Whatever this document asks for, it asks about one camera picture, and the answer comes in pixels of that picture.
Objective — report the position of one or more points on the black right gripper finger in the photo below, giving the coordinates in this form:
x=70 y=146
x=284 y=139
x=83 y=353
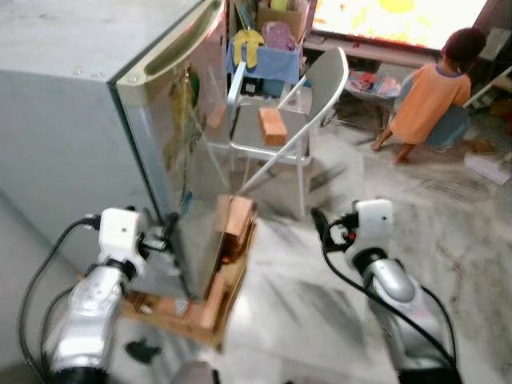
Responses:
x=318 y=222

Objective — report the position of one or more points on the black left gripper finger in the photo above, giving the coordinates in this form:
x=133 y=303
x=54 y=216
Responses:
x=171 y=226

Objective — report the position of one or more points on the shiny fridge door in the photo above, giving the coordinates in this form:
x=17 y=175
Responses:
x=196 y=192

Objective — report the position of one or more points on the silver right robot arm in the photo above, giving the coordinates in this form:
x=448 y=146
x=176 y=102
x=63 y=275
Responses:
x=392 y=288

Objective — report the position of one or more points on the grey fridge body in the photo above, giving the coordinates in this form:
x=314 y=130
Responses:
x=64 y=120

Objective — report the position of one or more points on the red support brick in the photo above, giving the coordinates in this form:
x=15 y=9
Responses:
x=238 y=220
x=214 y=304

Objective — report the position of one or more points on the green yellow door sticker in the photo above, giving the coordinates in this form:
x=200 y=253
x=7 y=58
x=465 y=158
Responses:
x=182 y=120

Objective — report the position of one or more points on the small orange brick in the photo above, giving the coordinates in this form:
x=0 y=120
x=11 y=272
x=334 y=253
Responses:
x=273 y=126

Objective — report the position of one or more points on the small black plastic piece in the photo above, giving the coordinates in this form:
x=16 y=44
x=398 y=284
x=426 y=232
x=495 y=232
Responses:
x=142 y=350

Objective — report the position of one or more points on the grey robot left leg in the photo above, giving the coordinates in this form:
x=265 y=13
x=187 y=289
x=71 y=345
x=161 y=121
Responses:
x=196 y=374

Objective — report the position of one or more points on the grey metal folding chair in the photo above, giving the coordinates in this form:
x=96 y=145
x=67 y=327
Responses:
x=328 y=80

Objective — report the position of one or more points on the white basket with clothes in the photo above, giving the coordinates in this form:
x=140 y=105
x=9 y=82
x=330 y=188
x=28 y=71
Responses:
x=372 y=82

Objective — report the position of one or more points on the white paper sheet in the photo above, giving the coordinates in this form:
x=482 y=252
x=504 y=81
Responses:
x=488 y=168

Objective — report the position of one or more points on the child in orange shirt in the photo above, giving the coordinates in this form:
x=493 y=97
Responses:
x=428 y=96

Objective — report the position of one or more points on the blue cloth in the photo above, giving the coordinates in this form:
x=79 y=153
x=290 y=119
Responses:
x=276 y=68

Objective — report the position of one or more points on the yellow cloth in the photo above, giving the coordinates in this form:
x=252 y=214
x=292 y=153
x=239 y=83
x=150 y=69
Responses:
x=250 y=46

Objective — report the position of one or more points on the pink bag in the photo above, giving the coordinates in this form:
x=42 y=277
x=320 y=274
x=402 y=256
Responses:
x=278 y=36

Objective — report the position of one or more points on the brown cardboard box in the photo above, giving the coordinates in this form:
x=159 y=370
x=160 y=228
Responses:
x=292 y=12

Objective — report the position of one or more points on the bright television screen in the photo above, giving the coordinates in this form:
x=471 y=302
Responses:
x=384 y=20

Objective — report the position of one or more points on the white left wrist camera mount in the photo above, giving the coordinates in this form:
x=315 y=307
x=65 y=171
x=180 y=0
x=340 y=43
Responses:
x=120 y=232

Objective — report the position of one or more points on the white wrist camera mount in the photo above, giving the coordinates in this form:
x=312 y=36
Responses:
x=374 y=220
x=120 y=232

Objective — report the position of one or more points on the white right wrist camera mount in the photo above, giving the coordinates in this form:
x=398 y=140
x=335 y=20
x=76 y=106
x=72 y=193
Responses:
x=374 y=220

